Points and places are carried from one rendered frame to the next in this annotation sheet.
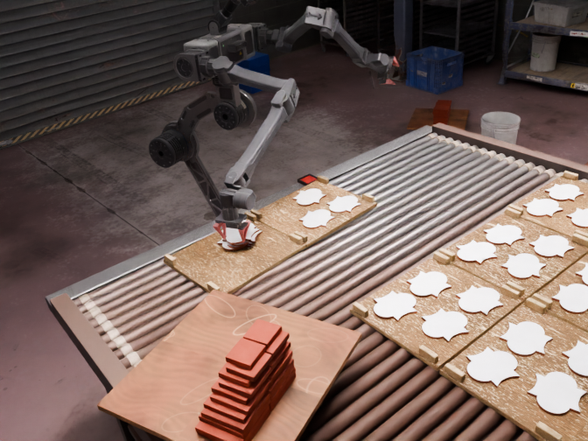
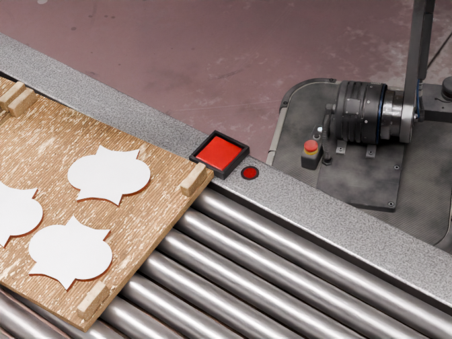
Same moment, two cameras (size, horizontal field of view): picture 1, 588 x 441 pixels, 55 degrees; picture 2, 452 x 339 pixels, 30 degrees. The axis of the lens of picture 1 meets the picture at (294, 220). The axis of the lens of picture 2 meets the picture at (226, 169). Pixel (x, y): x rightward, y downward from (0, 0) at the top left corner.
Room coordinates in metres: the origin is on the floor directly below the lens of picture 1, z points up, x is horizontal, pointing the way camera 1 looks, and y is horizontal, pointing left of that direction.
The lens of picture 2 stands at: (2.17, -1.06, 2.01)
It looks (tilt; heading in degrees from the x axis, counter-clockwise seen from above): 49 degrees down; 80
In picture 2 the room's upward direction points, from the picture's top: 9 degrees counter-clockwise
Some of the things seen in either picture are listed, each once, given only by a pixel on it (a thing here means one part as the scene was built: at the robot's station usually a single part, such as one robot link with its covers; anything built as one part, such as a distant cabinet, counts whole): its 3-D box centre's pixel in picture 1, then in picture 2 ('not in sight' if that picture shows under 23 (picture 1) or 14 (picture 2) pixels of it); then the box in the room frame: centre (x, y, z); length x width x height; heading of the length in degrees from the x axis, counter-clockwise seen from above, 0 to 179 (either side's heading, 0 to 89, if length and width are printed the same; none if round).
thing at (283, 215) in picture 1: (312, 210); (57, 198); (2.05, -0.08, 0.93); 0.41 x 0.35 x 0.02; 130
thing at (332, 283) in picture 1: (382, 254); not in sight; (1.73, -0.31, 0.90); 1.95 x 0.05 x 0.05; 126
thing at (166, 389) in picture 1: (235, 369); not in sight; (1.09, 0.19, 1.03); 0.50 x 0.50 x 0.02; 58
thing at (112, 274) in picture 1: (280, 201); (144, 133); (2.23, 0.05, 0.89); 2.08 x 0.08 x 0.06; 126
